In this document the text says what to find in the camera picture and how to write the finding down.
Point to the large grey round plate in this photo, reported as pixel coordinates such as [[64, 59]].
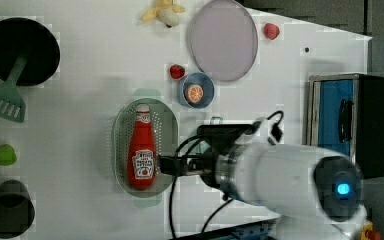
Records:
[[224, 40]]

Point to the small red strawberry toy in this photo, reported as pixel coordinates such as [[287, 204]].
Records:
[[177, 71]]

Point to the green pear toy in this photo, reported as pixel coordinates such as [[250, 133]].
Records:
[[7, 155]]

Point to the red ketchup bottle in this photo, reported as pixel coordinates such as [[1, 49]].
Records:
[[141, 158]]

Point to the orange slice toy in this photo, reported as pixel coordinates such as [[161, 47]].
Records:
[[194, 93]]

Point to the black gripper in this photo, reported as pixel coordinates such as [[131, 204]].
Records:
[[221, 140]]

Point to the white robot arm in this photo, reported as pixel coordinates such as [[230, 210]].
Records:
[[317, 192]]

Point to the green slotted spatula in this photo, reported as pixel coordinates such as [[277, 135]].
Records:
[[12, 105]]

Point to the teal green mug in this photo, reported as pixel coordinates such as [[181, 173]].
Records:
[[215, 120]]

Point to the black round pan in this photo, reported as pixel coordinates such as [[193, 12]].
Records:
[[29, 38]]

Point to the blue bowl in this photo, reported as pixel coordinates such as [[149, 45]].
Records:
[[202, 80]]

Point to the red green strawberry toy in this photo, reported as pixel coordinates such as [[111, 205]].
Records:
[[271, 31]]

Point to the peeled banana toy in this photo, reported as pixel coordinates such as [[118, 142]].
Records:
[[166, 11]]

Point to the black cylindrical cup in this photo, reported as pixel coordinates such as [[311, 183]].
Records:
[[17, 211]]

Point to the black toaster oven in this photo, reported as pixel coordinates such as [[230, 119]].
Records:
[[345, 113]]

